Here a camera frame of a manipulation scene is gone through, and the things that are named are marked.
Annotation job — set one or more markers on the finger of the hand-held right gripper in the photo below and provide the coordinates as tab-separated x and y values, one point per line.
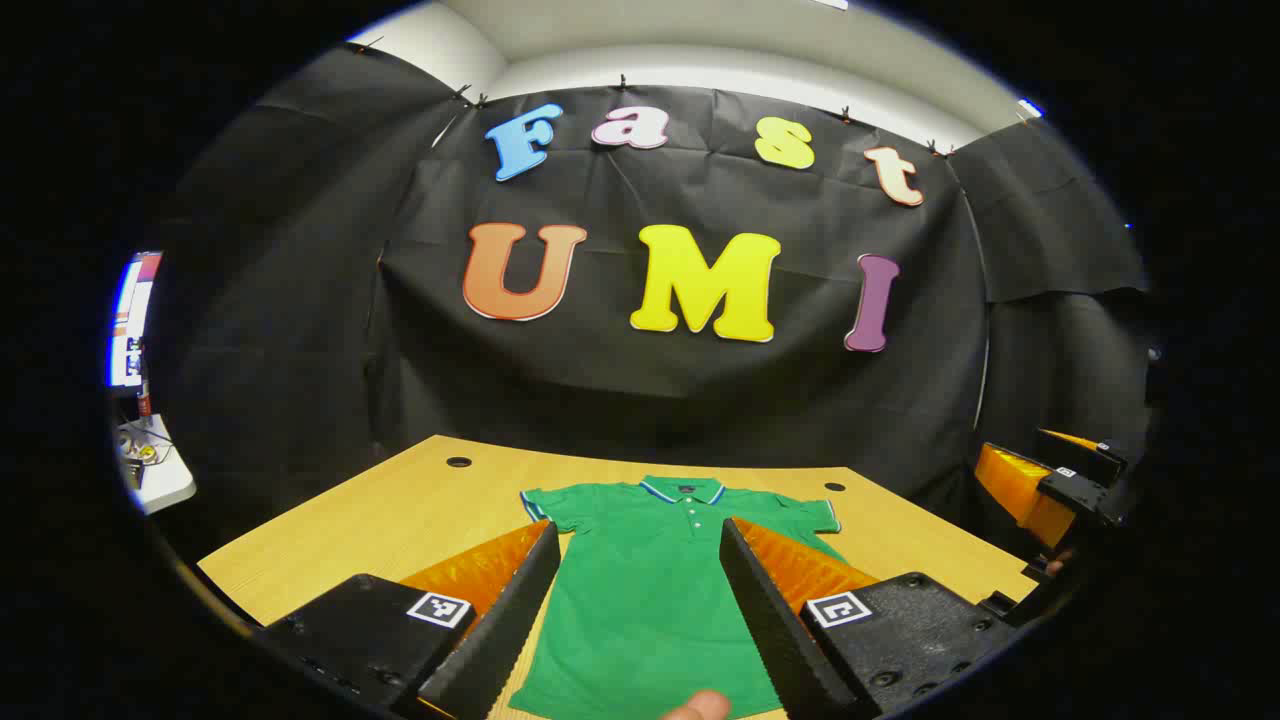
1010	485
1085	452

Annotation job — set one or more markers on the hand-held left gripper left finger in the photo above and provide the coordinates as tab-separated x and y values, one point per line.
515	605

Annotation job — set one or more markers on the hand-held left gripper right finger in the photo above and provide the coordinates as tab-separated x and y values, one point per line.
765	605

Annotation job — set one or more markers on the green T-shirt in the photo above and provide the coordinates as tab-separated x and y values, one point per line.
650	590

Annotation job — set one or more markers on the black backdrop cloth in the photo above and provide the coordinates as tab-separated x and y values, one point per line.
700	390

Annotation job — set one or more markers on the white side table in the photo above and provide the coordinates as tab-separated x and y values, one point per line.
165	480

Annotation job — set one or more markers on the red label drink bottle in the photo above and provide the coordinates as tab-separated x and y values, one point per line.
144	395

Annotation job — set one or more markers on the computer monitor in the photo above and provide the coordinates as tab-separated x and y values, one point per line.
130	320

